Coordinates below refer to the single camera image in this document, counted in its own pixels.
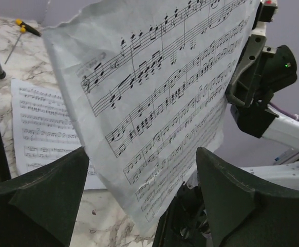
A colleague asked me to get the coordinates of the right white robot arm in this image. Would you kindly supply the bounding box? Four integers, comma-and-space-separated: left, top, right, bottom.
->
153, 34, 299, 246

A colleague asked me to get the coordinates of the yellow handled screwdriver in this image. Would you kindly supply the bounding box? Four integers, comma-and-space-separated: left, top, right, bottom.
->
4, 19, 42, 64

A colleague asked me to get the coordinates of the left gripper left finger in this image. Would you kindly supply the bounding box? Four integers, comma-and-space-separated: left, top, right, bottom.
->
0, 147, 89, 246

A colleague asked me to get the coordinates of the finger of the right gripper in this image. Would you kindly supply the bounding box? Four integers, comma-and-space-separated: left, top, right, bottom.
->
153, 184, 211, 247

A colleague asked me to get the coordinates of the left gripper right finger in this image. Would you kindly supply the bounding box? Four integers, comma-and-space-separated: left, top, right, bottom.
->
196, 147, 299, 246

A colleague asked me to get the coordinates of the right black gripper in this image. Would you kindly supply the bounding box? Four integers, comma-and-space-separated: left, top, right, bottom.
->
225, 34, 297, 138

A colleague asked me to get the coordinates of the sheet music page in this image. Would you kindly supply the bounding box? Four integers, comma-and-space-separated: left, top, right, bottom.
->
10, 78, 106, 191
43, 1, 260, 235

